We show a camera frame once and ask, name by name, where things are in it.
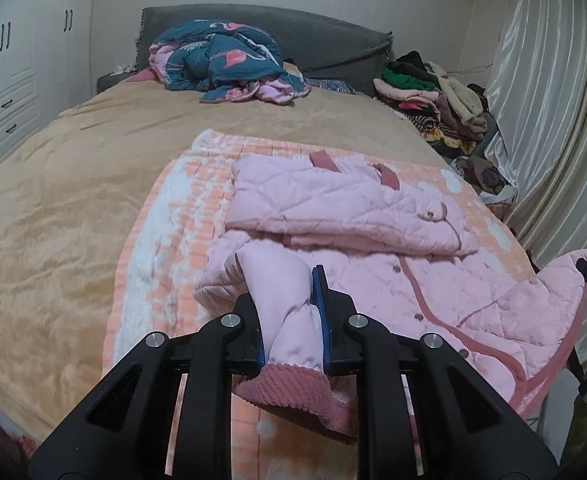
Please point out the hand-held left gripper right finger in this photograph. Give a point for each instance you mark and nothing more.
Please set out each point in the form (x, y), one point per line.
(326, 340)

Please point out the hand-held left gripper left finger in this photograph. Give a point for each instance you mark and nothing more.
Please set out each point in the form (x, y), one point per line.
(251, 340)

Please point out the pink quilted jacket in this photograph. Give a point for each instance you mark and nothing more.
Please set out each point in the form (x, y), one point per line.
(373, 210)

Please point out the heap of dark clothes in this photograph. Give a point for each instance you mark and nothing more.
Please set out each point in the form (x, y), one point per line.
(488, 180)

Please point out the pile of folded clothes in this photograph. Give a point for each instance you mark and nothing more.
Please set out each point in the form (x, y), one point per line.
(433, 100)

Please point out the orange and white fleece blanket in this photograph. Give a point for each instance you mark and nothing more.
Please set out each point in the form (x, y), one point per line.
(173, 220)

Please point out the silver satin curtain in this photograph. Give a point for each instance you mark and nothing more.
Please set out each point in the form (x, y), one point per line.
(548, 135)

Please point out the tan bedspread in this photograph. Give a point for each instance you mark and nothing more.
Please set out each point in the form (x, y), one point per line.
(73, 210)

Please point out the blue patterned pillow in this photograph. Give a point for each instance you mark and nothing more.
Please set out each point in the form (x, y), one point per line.
(331, 85)

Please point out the teal floral duvet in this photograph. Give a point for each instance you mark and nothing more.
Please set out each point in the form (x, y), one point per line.
(213, 60)

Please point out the red cloth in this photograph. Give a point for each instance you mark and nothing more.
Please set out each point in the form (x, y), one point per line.
(141, 76)

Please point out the grey padded headboard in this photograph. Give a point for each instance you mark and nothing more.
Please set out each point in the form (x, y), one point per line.
(333, 40)

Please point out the white wardrobe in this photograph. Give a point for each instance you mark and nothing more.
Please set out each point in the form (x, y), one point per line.
(23, 60)

